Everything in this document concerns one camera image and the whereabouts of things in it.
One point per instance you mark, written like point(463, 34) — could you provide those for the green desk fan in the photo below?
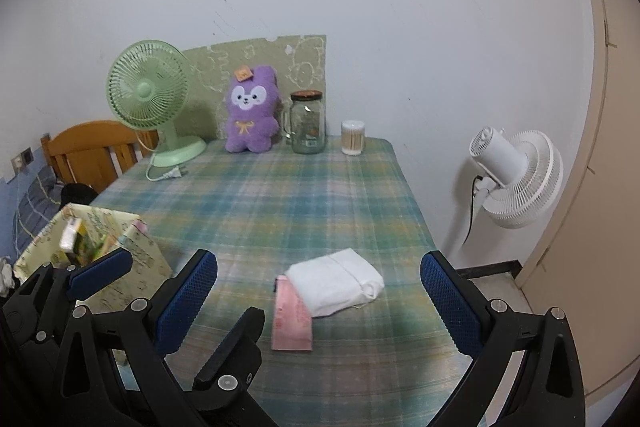
point(145, 89)

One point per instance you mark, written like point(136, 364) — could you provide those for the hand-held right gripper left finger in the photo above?
point(185, 302)

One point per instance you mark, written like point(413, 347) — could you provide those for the black bag on chair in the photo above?
point(77, 194)

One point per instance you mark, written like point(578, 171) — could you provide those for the cotton swab container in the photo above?
point(353, 142)

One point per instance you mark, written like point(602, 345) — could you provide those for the pink packet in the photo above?
point(292, 324)

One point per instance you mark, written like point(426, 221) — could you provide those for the beige door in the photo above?
point(600, 207)

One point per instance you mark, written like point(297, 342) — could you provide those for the cartoon print storage box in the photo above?
point(145, 252)

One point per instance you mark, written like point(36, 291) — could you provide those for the glass jar mug with lid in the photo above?
point(307, 132)

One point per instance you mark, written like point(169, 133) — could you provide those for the white standing fan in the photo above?
point(525, 187)

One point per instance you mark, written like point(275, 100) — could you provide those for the blue plaid bedding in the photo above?
point(35, 207)

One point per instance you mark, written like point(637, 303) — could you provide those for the beige patterned wall panel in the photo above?
point(210, 67)

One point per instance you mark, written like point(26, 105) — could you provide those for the purple plush toy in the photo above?
point(247, 132)

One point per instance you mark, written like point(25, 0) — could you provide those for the white wall socket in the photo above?
point(18, 162)

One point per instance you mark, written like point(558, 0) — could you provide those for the dark wall switch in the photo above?
point(27, 154)

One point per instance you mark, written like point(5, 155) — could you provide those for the white cloth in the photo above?
point(335, 282)
point(4, 277)

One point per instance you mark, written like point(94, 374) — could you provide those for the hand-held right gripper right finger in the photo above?
point(450, 302)

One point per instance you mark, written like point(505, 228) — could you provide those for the white crumpled cloth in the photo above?
point(4, 277)

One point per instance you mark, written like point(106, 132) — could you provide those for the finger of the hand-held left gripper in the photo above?
point(235, 352)
point(102, 272)

